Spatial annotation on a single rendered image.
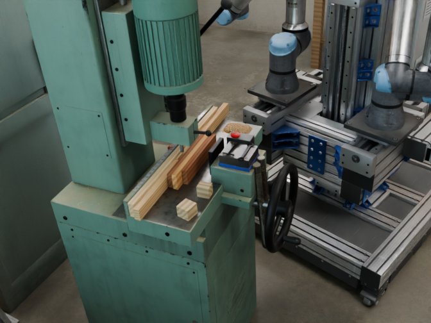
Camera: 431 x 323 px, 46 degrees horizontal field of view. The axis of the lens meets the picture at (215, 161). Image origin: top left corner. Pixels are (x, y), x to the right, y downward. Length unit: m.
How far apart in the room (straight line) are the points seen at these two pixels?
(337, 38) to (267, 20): 3.07
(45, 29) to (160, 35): 0.36
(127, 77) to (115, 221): 0.47
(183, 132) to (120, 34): 0.34
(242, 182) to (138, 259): 0.45
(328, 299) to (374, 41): 1.15
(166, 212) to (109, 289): 0.57
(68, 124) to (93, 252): 0.47
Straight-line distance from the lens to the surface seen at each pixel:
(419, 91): 1.68
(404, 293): 2.52
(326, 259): 2.38
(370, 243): 2.40
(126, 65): 1.48
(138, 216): 1.46
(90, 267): 1.92
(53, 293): 2.61
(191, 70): 1.43
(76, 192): 1.80
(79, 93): 1.58
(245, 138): 1.57
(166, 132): 1.57
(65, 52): 1.55
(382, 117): 2.00
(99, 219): 1.70
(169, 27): 1.36
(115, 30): 1.46
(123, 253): 1.75
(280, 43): 2.17
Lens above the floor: 1.85
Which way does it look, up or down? 35 degrees down
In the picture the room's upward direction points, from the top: 4 degrees counter-clockwise
